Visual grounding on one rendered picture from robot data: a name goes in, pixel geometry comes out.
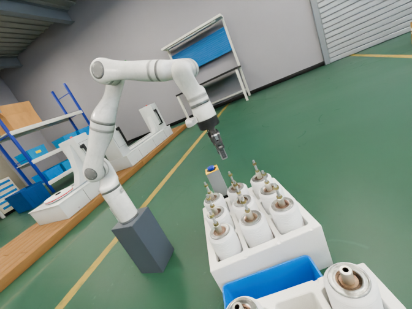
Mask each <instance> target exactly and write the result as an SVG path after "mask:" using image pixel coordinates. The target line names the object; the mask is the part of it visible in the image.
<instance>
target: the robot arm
mask: <svg viewBox="0 0 412 309"><path fill-rule="evenodd" d="M90 73H91V76H92V78H94V80H95V81H97V82H98V83H101V84H103V85H105V91H104V95H103V97H102V99H101V101H100V102H99V103H98V105H97V106H96V108H95V109H94V110H93V112H92V114H91V119H90V131H89V136H88V146H87V151H86V156H85V160H84V163H83V168H82V173H83V176H84V178H85V179H86V180H87V181H89V182H92V183H93V182H97V181H100V187H99V192H100V193H101V195H102V196H103V198H104V199H105V201H106V202H107V203H108V205H109V207H110V210H111V212H112V213H113V214H114V216H115V218H116V219H117V220H118V222H119V223H121V224H127V223H130V222H131V221H132V220H134V219H135V218H136V217H137V215H138V214H139V212H138V211H137V209H136V208H135V206H134V204H133V203H132V201H131V200H130V198H129V196H128V195H127V194H126V191H125V190H124V189H123V187H122V186H121V184H120V182H119V179H118V175H117V174H116V172H115V170H114V169H113V167H112V165H111V163H109V161H108V160H107V159H105V158H104V156H105V152H106V150H107V148H108V146H109V144H110V142H111V140H112V137H113V133H114V130H115V123H116V115H117V111H118V105H119V101H120V97H121V93H122V90H123V86H124V82H125V80H137V81H143V82H166V81H169V80H174V81H175V83H176V84H177V86H178V87H179V89H180V90H181V92H182V93H183V94H184V95H185V96H186V98H187V101H188V103H189V106H190V108H191V110H192V112H193V115H194V117H192V118H188V119H186V120H185V123H186V127H187V128H190V127H192V126H194V125H195V124H196V123H197V125H198V127H199V129H200V130H201V131H206V130H207V132H208V133H207V135H208V137H209V138H210V140H211V142H212V143H213V145H214V146H215V147H216V150H217V152H218V154H219V155H220V156H221V159H222V160H224V159H226V158H227V154H226V152H225V149H224V145H223V141H222V138H221V136H220V134H219V131H218V130H217V129H215V126H216V125H217V124H219V119H218V117H217V114H216V112H215V109H214V108H213V106H212V103H211V102H210V101H209V98H208V95H207V93H206V90H205V88H204V87H203V86H201V85H199V84H198V82H197V80H196V77H197V75H198V73H199V66H198V65H197V63H196V62H195V60H193V59H191V58H182V59H171V60H164V59H153V60H141V61H117V60H112V59H107V58H96V59H95V60H93V62H92V63H91V65H90ZM219 143H220V144H219Z"/></svg>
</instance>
